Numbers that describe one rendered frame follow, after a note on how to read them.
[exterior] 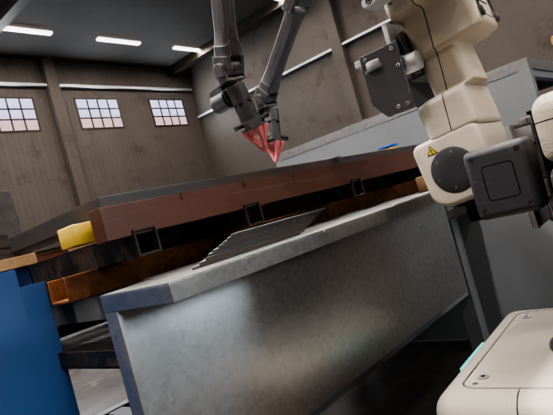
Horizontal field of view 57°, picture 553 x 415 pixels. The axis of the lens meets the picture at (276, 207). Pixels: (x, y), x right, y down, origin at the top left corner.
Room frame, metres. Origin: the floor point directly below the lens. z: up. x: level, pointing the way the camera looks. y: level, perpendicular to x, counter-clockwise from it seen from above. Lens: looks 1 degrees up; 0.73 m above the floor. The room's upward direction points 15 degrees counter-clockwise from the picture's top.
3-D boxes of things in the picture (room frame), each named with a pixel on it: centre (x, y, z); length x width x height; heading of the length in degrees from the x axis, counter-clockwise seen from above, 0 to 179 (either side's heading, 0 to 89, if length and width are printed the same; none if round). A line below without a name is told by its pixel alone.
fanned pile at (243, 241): (1.03, 0.07, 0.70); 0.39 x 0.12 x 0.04; 138
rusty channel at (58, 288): (1.62, -0.10, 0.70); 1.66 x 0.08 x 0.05; 138
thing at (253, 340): (1.33, -0.12, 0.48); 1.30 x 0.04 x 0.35; 138
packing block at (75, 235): (0.97, 0.38, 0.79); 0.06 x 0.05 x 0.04; 48
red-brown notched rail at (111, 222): (1.50, -0.23, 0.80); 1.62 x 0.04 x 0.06; 138
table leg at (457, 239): (2.07, -0.65, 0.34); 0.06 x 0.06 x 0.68; 48
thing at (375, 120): (2.53, -0.75, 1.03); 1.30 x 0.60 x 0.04; 48
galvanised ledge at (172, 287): (1.27, -0.18, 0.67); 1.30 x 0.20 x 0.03; 138
